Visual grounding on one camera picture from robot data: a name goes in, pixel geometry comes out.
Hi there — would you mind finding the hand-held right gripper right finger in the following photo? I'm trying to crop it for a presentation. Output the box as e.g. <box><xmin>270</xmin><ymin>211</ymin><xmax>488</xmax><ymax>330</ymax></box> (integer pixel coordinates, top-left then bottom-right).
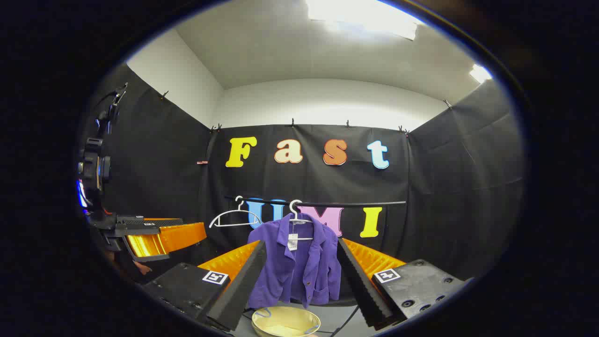
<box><xmin>336</xmin><ymin>237</ymin><xmax>471</xmax><ymax>328</ymax></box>

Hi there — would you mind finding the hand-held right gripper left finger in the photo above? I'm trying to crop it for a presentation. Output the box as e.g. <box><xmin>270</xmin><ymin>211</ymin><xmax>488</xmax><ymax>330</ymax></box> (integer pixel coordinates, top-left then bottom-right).
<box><xmin>140</xmin><ymin>240</ymin><xmax>267</xmax><ymax>332</ymax></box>

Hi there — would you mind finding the purple ribbed jacket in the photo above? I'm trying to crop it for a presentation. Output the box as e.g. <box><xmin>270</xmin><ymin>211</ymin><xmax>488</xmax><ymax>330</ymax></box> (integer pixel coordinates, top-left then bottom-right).
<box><xmin>247</xmin><ymin>213</ymin><xmax>342</xmax><ymax>309</ymax></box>

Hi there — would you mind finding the white plastic hanger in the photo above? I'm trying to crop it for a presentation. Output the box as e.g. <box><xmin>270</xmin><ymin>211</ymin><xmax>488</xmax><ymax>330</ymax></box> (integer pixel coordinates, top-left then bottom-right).
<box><xmin>283</xmin><ymin>200</ymin><xmax>315</xmax><ymax>242</ymax></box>
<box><xmin>209</xmin><ymin>196</ymin><xmax>263</xmax><ymax>228</ymax></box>

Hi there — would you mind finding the black clothes rack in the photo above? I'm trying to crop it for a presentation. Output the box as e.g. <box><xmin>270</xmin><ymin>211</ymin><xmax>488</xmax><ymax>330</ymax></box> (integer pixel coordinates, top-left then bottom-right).
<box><xmin>225</xmin><ymin>196</ymin><xmax>407</xmax><ymax>308</ymax></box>

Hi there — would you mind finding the black backdrop cloth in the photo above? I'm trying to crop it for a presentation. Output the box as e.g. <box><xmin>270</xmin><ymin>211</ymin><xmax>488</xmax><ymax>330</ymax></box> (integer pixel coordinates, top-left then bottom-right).
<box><xmin>80</xmin><ymin>63</ymin><xmax>525</xmax><ymax>281</ymax></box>

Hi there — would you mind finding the small ceiling light panel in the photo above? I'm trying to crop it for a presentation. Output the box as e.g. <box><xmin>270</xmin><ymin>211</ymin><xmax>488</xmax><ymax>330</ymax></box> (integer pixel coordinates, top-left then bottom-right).
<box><xmin>469</xmin><ymin>64</ymin><xmax>493</xmax><ymax>84</ymax></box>

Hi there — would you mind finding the large ceiling light panel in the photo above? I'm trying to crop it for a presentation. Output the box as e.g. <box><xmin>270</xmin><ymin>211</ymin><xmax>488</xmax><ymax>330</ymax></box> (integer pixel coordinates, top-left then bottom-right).
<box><xmin>307</xmin><ymin>0</ymin><xmax>419</xmax><ymax>40</ymax></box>

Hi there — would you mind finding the black floor cable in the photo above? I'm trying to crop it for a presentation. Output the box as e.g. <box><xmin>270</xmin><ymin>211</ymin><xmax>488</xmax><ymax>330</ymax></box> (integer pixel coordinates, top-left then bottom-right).
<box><xmin>330</xmin><ymin>305</ymin><xmax>361</xmax><ymax>337</ymax></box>

